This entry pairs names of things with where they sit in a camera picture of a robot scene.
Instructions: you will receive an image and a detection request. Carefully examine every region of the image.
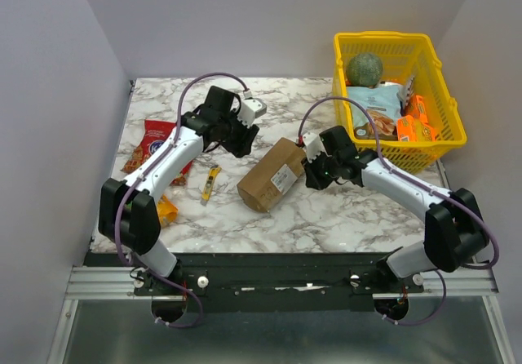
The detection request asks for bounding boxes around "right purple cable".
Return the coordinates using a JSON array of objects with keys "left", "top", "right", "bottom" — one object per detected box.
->
[{"left": 297, "top": 96, "right": 502, "bottom": 326}]

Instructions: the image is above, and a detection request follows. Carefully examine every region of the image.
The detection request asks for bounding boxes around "orange candy box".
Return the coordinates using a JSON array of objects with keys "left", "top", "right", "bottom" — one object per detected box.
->
[
  {"left": 405, "top": 94, "right": 429, "bottom": 124},
  {"left": 396, "top": 115, "right": 436, "bottom": 142}
]

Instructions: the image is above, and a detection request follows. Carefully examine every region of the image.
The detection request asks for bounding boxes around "yellow utility knife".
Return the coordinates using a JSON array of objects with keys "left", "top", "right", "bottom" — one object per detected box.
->
[{"left": 201, "top": 165, "right": 221, "bottom": 206}]

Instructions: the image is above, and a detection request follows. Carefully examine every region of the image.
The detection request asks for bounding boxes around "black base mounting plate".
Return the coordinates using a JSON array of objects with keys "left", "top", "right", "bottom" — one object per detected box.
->
[{"left": 134, "top": 253, "right": 423, "bottom": 313}]

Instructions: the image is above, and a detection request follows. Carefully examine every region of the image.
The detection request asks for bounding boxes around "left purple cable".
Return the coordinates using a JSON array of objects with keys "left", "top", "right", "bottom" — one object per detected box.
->
[{"left": 113, "top": 72, "right": 254, "bottom": 327}]

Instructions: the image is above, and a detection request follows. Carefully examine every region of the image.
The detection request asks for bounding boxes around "yellow plastic basket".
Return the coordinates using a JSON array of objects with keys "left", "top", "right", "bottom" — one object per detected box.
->
[{"left": 332, "top": 31, "right": 467, "bottom": 173}]

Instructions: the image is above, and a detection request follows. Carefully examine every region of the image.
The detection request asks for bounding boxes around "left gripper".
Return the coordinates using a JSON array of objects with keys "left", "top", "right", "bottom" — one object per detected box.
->
[{"left": 219, "top": 109, "right": 259, "bottom": 158}]

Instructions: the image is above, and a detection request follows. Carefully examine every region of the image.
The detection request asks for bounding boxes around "orange gummy candy bag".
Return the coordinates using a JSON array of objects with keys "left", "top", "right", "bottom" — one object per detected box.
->
[{"left": 157, "top": 195, "right": 178, "bottom": 228}]

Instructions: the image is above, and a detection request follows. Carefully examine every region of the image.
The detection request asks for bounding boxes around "purple cable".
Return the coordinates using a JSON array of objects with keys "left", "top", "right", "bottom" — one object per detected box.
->
[
  {"left": 113, "top": 72, "right": 254, "bottom": 327},
  {"left": 297, "top": 96, "right": 502, "bottom": 326}
]

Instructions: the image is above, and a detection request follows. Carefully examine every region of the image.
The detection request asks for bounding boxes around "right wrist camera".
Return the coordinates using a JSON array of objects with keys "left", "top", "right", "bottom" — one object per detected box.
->
[{"left": 302, "top": 132, "right": 325, "bottom": 163}]

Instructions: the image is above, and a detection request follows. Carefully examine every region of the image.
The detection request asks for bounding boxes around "silver foil packet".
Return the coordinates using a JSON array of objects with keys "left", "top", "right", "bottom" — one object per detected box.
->
[{"left": 397, "top": 74, "right": 416, "bottom": 106}]

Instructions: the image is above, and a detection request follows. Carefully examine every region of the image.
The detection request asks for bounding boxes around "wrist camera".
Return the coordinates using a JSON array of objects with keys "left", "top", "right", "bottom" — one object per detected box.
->
[
  {"left": 302, "top": 132, "right": 325, "bottom": 163},
  {"left": 237, "top": 98, "right": 267, "bottom": 127}
]

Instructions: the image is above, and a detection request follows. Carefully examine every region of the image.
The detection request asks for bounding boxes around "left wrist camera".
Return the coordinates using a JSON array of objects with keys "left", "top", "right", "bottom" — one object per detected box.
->
[{"left": 237, "top": 98, "right": 267, "bottom": 127}]

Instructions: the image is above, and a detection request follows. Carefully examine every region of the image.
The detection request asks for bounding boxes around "brown cardboard express box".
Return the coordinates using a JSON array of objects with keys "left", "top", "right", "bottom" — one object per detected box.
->
[{"left": 237, "top": 138, "right": 306, "bottom": 213}]

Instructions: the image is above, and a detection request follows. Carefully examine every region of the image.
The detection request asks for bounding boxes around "light blue snack bag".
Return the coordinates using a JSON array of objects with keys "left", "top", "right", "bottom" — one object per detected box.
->
[{"left": 347, "top": 82, "right": 401, "bottom": 141}]

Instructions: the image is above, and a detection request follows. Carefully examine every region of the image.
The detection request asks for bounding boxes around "aluminium rail frame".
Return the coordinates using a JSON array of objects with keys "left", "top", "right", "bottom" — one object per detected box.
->
[{"left": 65, "top": 266, "right": 499, "bottom": 300}]

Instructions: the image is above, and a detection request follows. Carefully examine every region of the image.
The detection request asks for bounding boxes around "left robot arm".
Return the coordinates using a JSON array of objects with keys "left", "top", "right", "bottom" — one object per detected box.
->
[{"left": 98, "top": 86, "right": 267, "bottom": 295}]

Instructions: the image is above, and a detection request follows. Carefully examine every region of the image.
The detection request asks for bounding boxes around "red snack bag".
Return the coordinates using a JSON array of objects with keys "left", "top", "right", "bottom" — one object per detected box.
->
[{"left": 121, "top": 119, "right": 176, "bottom": 174}]

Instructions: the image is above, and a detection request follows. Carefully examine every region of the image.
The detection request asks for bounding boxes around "green melon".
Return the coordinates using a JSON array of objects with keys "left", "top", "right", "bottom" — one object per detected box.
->
[{"left": 345, "top": 52, "right": 383, "bottom": 87}]

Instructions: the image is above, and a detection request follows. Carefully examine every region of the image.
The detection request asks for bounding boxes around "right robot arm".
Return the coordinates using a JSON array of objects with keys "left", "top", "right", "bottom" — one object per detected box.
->
[{"left": 301, "top": 126, "right": 489, "bottom": 292}]

